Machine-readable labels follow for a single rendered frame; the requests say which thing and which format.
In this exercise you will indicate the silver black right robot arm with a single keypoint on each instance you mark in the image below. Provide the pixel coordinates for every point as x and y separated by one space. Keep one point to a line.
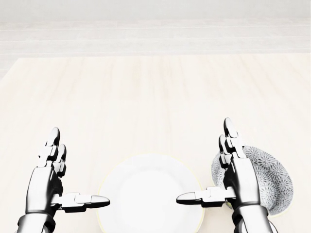
252 219

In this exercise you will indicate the grey flower-patterned bowl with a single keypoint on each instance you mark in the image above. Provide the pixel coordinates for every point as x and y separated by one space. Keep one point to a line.
272 177

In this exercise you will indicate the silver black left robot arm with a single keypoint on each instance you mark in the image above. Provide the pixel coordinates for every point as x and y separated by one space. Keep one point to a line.
35 223

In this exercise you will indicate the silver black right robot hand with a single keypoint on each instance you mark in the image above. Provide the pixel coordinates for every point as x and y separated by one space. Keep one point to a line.
245 184

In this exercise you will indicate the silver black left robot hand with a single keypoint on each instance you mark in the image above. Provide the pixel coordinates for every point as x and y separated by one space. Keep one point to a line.
42 187

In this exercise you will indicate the white round plate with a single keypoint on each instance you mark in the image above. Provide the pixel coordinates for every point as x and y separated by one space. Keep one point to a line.
150 194

